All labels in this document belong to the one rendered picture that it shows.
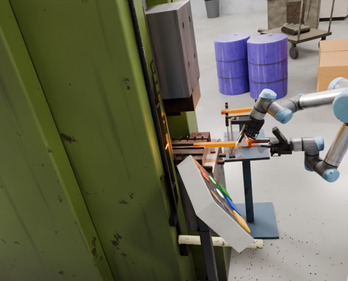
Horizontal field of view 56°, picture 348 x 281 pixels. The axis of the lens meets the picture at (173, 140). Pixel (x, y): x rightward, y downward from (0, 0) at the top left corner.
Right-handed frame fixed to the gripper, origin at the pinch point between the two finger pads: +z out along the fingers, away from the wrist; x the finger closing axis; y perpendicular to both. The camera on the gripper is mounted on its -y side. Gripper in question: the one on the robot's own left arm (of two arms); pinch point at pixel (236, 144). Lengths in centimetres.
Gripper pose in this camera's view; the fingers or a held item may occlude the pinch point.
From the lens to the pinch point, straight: 185.5
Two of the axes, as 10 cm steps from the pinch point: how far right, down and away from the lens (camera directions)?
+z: -3.2, 7.7, 5.5
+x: 2.3, -5.0, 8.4
